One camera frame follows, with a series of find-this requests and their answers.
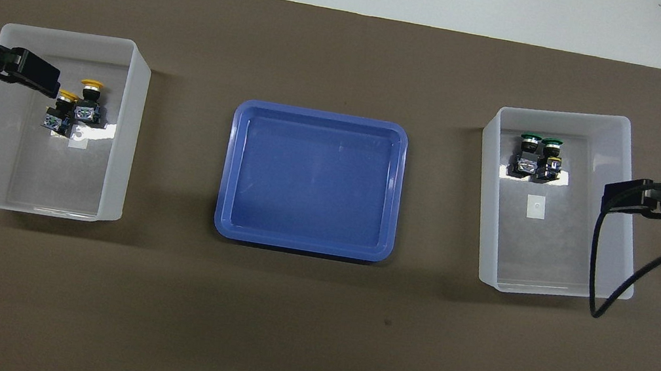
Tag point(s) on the translucent white plastic box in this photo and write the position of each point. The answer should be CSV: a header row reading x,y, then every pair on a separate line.
x,y
39,179
557,261

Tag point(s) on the brown table mat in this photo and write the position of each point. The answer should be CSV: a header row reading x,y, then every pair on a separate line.
x,y
306,341

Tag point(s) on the blue plastic tray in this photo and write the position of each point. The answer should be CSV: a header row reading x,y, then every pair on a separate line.
x,y
309,195

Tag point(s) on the yellow push button switch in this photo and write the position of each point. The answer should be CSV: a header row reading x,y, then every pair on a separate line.
x,y
59,116
89,107

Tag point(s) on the small white box label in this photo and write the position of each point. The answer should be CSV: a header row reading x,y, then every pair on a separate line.
x,y
78,143
537,206

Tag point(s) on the green push button switch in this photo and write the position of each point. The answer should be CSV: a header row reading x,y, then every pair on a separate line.
x,y
525,158
550,162

